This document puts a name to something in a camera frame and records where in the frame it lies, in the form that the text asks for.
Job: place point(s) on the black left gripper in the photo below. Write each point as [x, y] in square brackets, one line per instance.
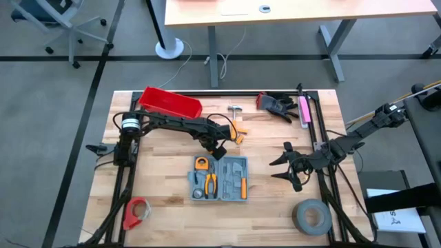
[215, 134]

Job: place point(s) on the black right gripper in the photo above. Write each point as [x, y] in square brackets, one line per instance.
[310, 162]

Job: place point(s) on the yellow torx bit holder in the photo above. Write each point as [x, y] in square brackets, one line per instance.
[240, 139]

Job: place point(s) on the yellow screwdriver bit holder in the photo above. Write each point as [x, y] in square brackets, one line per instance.
[243, 131]

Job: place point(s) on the yellow tape measure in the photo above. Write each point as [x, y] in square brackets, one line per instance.
[202, 163]

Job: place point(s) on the grey plastic tool case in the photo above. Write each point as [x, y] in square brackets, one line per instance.
[236, 162]

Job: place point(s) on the yellow black pliers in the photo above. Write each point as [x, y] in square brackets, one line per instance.
[207, 186]

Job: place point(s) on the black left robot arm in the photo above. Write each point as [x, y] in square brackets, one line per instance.
[172, 122]

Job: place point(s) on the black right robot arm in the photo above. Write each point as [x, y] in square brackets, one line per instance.
[365, 129]

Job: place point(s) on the red plastic bin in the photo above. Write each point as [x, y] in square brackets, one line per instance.
[169, 103]

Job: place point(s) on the small black clamp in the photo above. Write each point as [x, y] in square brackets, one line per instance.
[300, 90]

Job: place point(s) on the column with white round base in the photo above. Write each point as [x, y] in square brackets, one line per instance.
[169, 50]

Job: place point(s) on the white pole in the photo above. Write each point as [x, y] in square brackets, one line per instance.
[365, 117]

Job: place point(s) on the red tape dispenser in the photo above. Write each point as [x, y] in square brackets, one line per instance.
[131, 215]

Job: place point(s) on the black flat bar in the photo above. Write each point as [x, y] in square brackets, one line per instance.
[399, 199]

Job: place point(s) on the white flat pad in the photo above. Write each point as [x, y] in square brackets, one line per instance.
[234, 10]

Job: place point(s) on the white printed paper sheet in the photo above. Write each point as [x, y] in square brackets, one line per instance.
[399, 220]

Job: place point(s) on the grey round desk grommet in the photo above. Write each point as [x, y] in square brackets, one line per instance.
[264, 8]

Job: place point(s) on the black side table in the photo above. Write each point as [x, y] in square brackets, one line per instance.
[427, 137]

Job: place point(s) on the wooden desk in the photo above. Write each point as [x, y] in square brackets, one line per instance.
[310, 10]

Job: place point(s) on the yellow pole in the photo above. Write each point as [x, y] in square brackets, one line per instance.
[430, 85]

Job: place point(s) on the grey office chair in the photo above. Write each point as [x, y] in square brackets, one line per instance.
[69, 31]

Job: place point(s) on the dark desk leg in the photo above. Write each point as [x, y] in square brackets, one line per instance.
[432, 50]

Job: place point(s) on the grey duct tape roll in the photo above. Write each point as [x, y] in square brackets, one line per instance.
[301, 220]

